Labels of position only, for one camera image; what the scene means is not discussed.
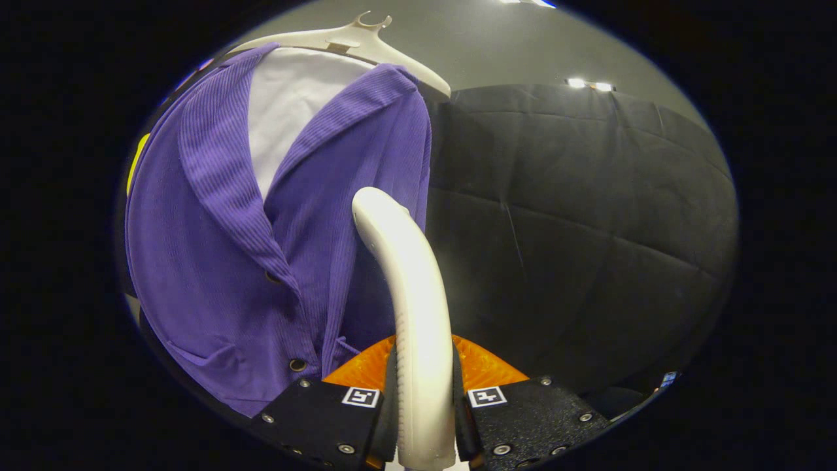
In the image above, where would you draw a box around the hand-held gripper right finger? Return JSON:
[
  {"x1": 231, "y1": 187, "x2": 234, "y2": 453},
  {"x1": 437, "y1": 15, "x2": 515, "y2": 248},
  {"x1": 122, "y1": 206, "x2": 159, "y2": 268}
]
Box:
[{"x1": 451, "y1": 335, "x2": 612, "y2": 469}]

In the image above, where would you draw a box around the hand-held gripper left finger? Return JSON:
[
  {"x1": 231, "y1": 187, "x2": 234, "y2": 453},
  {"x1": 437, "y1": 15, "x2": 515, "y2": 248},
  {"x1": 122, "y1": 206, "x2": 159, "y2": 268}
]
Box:
[{"x1": 252, "y1": 335, "x2": 400, "y2": 470}]

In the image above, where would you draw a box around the white garment steamer head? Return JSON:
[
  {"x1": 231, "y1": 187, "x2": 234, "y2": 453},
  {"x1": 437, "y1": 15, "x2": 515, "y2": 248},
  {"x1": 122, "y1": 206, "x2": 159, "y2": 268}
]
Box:
[{"x1": 352, "y1": 187, "x2": 457, "y2": 470}]

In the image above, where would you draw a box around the purple corduroy jacket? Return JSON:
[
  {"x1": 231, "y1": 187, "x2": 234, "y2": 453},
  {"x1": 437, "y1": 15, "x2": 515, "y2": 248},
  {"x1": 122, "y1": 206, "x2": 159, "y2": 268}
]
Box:
[{"x1": 124, "y1": 43, "x2": 432, "y2": 418}]

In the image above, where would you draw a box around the white shirt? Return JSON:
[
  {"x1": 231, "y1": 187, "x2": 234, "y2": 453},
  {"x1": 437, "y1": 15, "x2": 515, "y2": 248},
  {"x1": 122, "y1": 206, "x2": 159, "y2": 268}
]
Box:
[{"x1": 247, "y1": 47, "x2": 377, "y2": 197}]

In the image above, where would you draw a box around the white clothes hanger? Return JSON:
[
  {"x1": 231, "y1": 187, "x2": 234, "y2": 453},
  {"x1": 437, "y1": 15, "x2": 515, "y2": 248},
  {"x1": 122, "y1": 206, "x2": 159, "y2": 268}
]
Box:
[{"x1": 226, "y1": 10, "x2": 452, "y2": 99}]

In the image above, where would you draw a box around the black quilted curtain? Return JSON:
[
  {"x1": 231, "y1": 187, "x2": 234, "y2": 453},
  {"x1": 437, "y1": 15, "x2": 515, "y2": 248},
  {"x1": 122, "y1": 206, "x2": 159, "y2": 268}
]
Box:
[{"x1": 425, "y1": 82, "x2": 740, "y2": 400}]

